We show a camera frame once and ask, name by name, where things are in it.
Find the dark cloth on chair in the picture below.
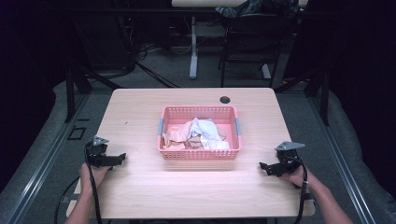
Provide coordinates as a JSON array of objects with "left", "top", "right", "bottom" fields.
[{"left": 214, "top": 0, "right": 300, "bottom": 19}]

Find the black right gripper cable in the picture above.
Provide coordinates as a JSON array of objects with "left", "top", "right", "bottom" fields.
[{"left": 289, "top": 155, "right": 310, "bottom": 224}]

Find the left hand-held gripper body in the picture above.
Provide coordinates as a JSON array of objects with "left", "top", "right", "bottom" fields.
[{"left": 84, "top": 135, "right": 110, "bottom": 168}]

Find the white cloth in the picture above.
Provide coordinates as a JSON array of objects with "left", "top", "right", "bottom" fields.
[{"left": 189, "top": 117, "right": 232, "bottom": 151}]

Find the white desk leg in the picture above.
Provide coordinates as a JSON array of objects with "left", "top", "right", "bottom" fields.
[{"left": 189, "top": 15, "right": 200, "bottom": 80}]

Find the black metal frame stand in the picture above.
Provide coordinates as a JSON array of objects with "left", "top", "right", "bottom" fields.
[
  {"left": 64, "top": 31, "right": 122, "bottom": 124},
  {"left": 274, "top": 66, "right": 332, "bottom": 127}
]

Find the white desk top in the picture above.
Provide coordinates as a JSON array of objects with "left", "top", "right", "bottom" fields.
[{"left": 171, "top": 0, "right": 250, "bottom": 8}]

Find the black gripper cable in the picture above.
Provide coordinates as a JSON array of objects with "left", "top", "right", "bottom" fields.
[
  {"left": 53, "top": 143, "right": 105, "bottom": 224},
  {"left": 289, "top": 155, "right": 310, "bottom": 224}
]

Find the aluminium floor rail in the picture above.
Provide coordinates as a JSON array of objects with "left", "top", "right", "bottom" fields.
[
  {"left": 5, "top": 92, "right": 92, "bottom": 224},
  {"left": 307, "top": 92, "right": 378, "bottom": 224}
]

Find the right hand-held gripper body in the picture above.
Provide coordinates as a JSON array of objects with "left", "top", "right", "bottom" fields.
[{"left": 274, "top": 141, "right": 306, "bottom": 175}]

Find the person's right hand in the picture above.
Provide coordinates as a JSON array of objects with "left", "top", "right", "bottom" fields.
[{"left": 279, "top": 167, "right": 315, "bottom": 189}]

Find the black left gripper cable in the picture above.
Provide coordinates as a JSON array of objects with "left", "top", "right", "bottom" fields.
[{"left": 53, "top": 143, "right": 105, "bottom": 224}]

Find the peach pink cloth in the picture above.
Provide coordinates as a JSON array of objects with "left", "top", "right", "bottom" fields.
[{"left": 160, "top": 120, "right": 228, "bottom": 151}]

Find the person's left hand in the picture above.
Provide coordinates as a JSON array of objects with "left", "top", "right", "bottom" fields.
[{"left": 78, "top": 162, "right": 112, "bottom": 196}]

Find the bundle of floor cables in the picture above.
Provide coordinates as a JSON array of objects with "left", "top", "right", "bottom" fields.
[{"left": 134, "top": 41, "right": 194, "bottom": 62}]

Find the pink plastic basket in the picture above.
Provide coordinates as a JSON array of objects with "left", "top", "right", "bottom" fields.
[{"left": 157, "top": 105, "right": 244, "bottom": 161}]

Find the black chair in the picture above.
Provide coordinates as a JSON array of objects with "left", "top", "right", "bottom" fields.
[{"left": 218, "top": 11, "right": 283, "bottom": 89}]

